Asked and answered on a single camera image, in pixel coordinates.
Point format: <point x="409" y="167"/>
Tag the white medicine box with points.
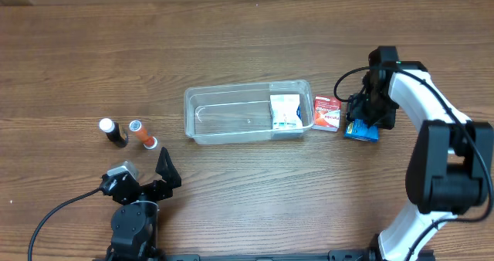
<point x="286" y="113"/>

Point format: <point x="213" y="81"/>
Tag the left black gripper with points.
<point x="153" y="189"/>

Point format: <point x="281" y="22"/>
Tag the clear plastic container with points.
<point x="240" y="113"/>

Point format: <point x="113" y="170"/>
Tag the dark bottle white cap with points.
<point x="114" y="132"/>

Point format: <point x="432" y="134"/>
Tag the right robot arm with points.
<point x="449" y="174"/>

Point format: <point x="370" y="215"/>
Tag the blue medicine box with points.
<point x="358" y="130"/>

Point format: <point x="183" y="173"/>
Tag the red medicine box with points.
<point x="327" y="113"/>

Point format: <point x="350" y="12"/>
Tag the orange tube bottle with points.
<point x="148" y="141"/>

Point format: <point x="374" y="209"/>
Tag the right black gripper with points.
<point x="363" y="112"/>

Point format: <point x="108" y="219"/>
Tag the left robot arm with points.
<point x="134" y="224"/>

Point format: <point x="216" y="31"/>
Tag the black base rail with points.
<point x="262" y="257"/>

